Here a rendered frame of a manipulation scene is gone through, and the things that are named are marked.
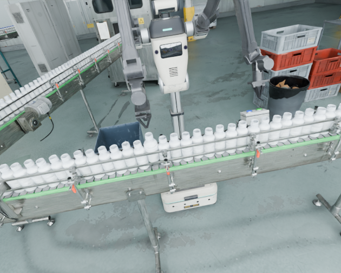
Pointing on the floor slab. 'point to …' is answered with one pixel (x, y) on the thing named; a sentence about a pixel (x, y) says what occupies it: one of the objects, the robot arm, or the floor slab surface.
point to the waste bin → (286, 95)
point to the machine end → (144, 14)
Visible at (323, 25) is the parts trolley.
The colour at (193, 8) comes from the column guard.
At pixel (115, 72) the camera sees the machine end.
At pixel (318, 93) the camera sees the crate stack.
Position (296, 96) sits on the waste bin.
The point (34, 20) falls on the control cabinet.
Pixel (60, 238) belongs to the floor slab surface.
